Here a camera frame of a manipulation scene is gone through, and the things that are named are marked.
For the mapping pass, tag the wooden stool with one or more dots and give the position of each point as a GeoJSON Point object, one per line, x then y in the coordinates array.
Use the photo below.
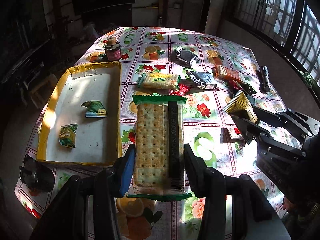
{"type": "Point", "coordinates": [41, 85]}

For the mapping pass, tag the orange cracker packet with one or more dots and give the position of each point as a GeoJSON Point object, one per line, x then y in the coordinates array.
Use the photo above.
{"type": "Point", "coordinates": [230, 74]}

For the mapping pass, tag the black plastic object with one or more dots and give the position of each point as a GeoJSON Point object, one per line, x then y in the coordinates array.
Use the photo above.
{"type": "Point", "coordinates": [37, 177]}

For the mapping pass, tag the silver foil packet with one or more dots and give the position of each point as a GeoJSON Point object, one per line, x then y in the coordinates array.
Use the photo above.
{"type": "Point", "coordinates": [186, 55]}
{"type": "Point", "coordinates": [200, 78]}

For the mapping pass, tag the dark red snack packet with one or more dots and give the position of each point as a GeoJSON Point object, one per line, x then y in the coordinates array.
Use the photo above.
{"type": "Point", "coordinates": [235, 83]}

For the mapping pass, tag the barred window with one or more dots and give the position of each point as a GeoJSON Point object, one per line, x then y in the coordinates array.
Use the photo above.
{"type": "Point", "coordinates": [275, 5]}

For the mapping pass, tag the green-edged cracker packet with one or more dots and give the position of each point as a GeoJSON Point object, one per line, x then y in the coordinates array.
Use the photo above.
{"type": "Point", "coordinates": [152, 142]}
{"type": "Point", "coordinates": [160, 80]}

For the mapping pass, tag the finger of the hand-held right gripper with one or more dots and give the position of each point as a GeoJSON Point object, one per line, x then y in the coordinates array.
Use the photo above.
{"type": "Point", "coordinates": [265, 137]}
{"type": "Point", "coordinates": [287, 120]}

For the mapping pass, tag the black flashlight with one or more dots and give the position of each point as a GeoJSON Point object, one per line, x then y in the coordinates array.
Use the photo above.
{"type": "Point", "coordinates": [265, 78]}

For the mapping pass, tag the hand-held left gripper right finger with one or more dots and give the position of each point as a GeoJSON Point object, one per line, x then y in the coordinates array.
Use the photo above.
{"type": "Point", "coordinates": [192, 170]}

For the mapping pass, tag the dark jar with cork lid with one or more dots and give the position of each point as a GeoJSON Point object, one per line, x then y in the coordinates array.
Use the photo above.
{"type": "Point", "coordinates": [113, 52]}

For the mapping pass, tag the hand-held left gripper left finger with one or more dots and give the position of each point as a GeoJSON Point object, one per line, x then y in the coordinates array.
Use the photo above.
{"type": "Point", "coordinates": [126, 172]}

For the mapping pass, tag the dark green snack packet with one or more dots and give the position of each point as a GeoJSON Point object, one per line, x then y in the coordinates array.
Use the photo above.
{"type": "Point", "coordinates": [248, 88]}

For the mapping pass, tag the green snack packet yellow label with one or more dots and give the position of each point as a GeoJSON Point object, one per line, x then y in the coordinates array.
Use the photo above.
{"type": "Point", "coordinates": [93, 108]}

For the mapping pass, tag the yellow triangular snack packet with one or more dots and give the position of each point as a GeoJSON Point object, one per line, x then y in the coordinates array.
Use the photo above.
{"type": "Point", "coordinates": [240, 105]}

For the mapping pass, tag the floral fruit print tablecloth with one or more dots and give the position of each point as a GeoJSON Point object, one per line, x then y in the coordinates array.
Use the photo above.
{"type": "Point", "coordinates": [215, 120]}

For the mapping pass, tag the white cardboard box yellow edges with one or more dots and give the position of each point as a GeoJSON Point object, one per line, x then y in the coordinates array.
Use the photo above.
{"type": "Point", "coordinates": [100, 135]}

